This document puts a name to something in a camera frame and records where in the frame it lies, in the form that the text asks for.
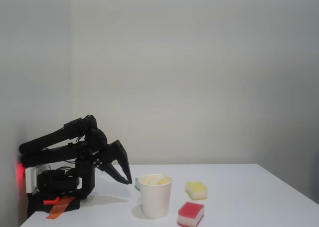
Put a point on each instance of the green sponge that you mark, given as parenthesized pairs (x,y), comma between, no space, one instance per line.
(136,183)

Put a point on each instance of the orange tape strip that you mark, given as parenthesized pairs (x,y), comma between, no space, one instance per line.
(59,208)

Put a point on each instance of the red sponge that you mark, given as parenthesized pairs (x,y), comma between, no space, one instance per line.
(190,213)

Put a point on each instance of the black clamp with orange tip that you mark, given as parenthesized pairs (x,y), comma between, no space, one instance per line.
(49,201)

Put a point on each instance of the white paper cup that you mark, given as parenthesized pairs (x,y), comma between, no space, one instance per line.
(155,199)

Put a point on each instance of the yellow sponge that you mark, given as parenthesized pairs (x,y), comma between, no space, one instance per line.
(197,190)
(159,180)

